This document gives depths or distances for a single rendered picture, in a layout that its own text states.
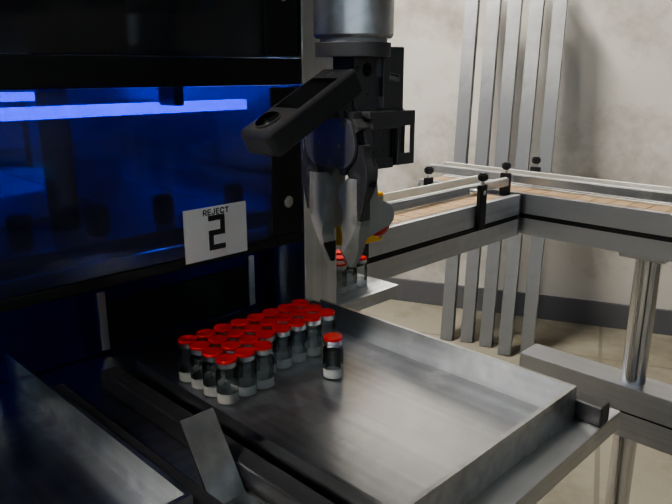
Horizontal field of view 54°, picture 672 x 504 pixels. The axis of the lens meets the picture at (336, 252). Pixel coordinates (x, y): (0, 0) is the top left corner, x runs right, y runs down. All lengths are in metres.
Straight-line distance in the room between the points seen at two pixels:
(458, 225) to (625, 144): 2.03
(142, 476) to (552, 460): 0.33
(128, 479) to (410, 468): 0.23
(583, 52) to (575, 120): 0.30
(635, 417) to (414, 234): 0.65
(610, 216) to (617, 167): 1.85
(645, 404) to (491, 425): 0.93
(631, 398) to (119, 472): 1.18
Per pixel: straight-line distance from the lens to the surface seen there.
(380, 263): 1.14
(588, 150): 3.28
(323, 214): 0.66
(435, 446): 0.60
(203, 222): 0.74
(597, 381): 1.57
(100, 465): 0.60
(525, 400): 0.69
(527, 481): 0.58
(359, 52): 0.61
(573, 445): 0.63
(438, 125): 3.35
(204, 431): 0.54
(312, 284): 0.87
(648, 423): 1.56
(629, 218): 1.43
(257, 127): 0.58
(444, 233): 1.28
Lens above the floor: 1.20
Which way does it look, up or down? 15 degrees down
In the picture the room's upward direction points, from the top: straight up
